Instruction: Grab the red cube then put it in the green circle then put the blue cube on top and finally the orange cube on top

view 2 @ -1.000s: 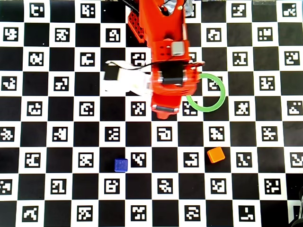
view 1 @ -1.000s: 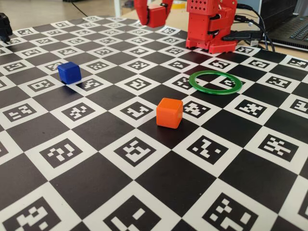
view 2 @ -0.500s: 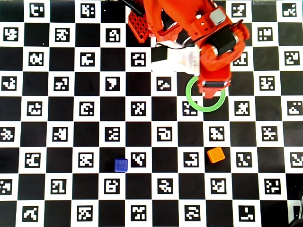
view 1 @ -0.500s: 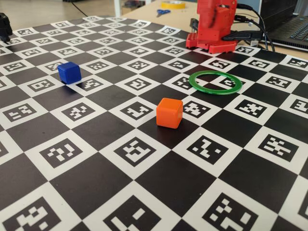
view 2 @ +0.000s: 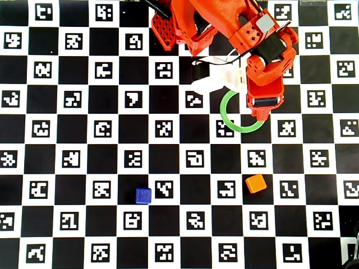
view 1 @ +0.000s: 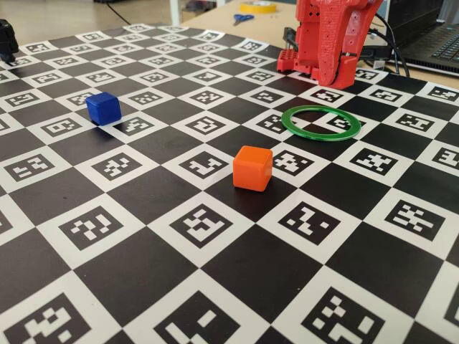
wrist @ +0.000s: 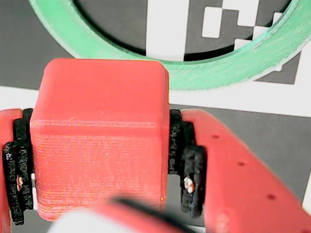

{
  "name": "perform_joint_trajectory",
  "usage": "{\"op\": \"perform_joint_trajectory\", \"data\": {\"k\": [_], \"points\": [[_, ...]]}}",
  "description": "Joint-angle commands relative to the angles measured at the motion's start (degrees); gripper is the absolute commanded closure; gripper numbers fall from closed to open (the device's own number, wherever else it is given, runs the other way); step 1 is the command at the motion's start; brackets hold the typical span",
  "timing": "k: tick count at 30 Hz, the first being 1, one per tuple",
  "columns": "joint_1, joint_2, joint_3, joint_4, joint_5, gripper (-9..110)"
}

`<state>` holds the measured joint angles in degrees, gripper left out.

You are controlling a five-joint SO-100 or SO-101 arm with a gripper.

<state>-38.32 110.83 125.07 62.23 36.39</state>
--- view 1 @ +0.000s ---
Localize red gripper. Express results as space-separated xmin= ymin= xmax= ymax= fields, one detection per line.
xmin=316 ymin=0 xmax=384 ymax=87

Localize orange cube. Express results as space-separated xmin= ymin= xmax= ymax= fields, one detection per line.
xmin=232 ymin=145 xmax=274 ymax=193

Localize blue cube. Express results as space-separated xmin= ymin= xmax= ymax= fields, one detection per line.
xmin=85 ymin=91 xmax=123 ymax=127

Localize yellow tape roll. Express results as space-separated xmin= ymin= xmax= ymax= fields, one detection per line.
xmin=240 ymin=0 xmax=278 ymax=15

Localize black laptop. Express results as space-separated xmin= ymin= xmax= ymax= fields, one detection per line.
xmin=387 ymin=0 xmax=459 ymax=78

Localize blue scissors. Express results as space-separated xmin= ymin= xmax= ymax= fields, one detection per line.
xmin=232 ymin=13 xmax=255 ymax=27

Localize black white checkerboard marker mat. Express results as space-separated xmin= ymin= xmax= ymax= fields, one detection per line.
xmin=0 ymin=23 xmax=459 ymax=344

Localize black power cable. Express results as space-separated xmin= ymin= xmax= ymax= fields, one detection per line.
xmin=369 ymin=12 xmax=412 ymax=78

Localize green ring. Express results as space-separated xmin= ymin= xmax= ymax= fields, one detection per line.
xmin=280 ymin=105 xmax=362 ymax=143

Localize black camera device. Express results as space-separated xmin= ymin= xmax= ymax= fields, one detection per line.
xmin=0 ymin=19 xmax=19 ymax=67

